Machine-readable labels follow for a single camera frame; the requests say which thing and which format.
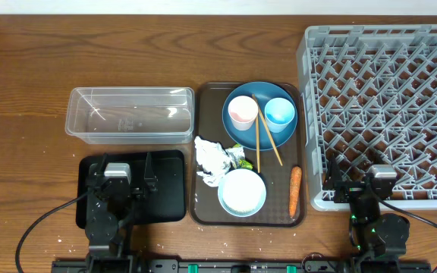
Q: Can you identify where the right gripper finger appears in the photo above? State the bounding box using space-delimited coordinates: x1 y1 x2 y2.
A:
322 155 343 190
371 152 386 165

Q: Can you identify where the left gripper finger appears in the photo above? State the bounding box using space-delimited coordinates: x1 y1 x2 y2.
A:
143 152 158 193
89 153 108 180

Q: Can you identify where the orange carrot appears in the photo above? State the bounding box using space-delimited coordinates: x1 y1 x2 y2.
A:
288 166 302 218

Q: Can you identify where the white paper napkin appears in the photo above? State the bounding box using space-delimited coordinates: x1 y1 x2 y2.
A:
194 136 231 187

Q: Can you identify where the light blue cup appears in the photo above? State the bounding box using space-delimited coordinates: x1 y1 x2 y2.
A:
265 98 296 133

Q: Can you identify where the green and silver wrapper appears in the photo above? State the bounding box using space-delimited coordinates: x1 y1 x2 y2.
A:
225 143 253 170

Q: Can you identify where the light blue bowl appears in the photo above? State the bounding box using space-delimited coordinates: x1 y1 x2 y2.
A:
217 168 268 218

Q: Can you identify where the pink cup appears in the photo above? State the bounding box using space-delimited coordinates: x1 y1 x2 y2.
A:
228 96 259 131

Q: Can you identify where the wooden chopstick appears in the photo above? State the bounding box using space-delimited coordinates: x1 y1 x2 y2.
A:
255 114 261 173
252 94 283 166

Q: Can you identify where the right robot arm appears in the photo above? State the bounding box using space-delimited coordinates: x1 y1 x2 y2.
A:
323 156 410 263

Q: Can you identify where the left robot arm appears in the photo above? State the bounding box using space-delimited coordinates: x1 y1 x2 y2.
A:
85 152 158 260

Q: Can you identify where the grey dishwasher rack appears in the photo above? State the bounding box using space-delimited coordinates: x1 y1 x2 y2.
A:
297 24 437 211

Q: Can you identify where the black tray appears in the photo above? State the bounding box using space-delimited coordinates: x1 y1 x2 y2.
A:
75 149 187 230

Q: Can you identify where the clear plastic bin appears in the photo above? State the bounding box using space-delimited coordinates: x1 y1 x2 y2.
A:
65 86 195 145

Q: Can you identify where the brown serving tray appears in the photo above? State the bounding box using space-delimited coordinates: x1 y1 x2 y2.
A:
190 82 307 228

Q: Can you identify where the dark blue plate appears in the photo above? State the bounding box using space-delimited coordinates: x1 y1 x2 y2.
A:
222 82 298 151

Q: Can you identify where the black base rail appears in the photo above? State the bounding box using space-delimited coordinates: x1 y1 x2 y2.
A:
50 257 432 273

